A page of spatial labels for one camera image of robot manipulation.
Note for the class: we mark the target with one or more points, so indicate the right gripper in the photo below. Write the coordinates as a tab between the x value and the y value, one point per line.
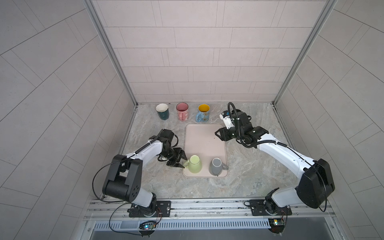
223	132

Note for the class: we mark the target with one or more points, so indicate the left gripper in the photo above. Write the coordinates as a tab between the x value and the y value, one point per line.
179	152

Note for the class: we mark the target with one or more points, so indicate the light green mug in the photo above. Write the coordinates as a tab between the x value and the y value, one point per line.
194	164

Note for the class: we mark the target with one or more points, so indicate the blue patterned mug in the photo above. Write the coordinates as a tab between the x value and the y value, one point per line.
203	113

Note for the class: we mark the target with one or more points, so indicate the dark green mug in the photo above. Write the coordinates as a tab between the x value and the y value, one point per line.
163	111

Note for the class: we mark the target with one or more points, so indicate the pink patterned mug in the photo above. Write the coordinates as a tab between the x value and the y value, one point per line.
183	111

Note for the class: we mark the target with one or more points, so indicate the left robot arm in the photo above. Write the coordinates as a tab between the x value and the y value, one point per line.
124	177

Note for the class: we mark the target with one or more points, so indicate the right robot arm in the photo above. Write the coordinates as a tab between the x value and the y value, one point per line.
316	180

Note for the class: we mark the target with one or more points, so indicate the grey mug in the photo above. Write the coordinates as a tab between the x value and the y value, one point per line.
217	167

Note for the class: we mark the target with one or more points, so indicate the beige tray mat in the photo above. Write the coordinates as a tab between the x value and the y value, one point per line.
200	140

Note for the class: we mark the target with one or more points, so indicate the left circuit board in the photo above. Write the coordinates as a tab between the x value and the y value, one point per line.
148	226

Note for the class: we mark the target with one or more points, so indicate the circuit board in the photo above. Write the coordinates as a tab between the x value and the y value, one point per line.
277	226
148	226

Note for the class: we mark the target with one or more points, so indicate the white ventilation grille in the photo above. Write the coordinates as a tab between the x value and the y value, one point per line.
186	224

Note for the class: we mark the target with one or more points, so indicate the right circuit board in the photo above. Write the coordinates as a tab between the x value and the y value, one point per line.
277	226

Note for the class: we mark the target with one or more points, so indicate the right corner metal profile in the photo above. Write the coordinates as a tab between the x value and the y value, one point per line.
324	15

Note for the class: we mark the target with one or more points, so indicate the corner metal profile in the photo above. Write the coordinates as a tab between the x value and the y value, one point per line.
324	15
106	43

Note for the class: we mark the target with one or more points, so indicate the left corner metal profile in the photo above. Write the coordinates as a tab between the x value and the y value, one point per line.
106	43

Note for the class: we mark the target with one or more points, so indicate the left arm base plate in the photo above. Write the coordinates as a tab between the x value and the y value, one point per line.
159	209

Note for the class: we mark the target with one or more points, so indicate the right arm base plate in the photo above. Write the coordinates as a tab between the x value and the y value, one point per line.
255	207

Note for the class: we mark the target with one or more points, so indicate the aluminium mounting rail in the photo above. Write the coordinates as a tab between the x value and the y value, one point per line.
211	208

